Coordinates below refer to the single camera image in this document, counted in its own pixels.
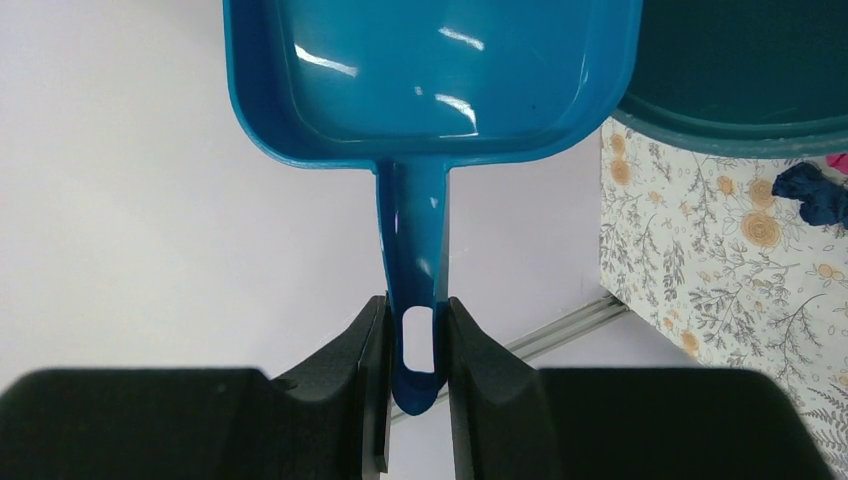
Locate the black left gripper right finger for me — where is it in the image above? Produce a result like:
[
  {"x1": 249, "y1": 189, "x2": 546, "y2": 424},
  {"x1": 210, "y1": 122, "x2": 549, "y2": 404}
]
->
[{"x1": 445, "y1": 299, "x2": 832, "y2": 479}]

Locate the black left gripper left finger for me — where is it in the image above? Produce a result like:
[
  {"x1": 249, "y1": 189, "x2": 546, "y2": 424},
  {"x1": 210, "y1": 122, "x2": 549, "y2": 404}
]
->
[{"x1": 1, "y1": 296, "x2": 391, "y2": 479}]

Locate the blue plastic dustpan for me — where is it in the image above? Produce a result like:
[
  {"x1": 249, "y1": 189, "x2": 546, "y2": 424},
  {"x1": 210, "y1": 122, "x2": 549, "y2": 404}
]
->
[{"x1": 221, "y1": 0, "x2": 645, "y2": 417}]

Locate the dark blue paper scrap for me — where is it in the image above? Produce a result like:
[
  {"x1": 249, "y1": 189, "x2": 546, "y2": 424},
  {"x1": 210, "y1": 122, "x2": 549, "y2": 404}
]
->
[{"x1": 771, "y1": 162, "x2": 847, "y2": 228}]

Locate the teal plastic bucket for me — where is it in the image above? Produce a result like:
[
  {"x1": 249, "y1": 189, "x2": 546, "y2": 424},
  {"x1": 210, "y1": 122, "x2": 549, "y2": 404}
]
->
[{"x1": 613, "y1": 1, "x2": 847, "y2": 159}]

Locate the small pink paper scrap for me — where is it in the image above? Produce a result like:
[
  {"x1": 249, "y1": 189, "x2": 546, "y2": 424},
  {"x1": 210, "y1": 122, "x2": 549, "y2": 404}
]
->
[{"x1": 826, "y1": 153, "x2": 848, "y2": 175}]

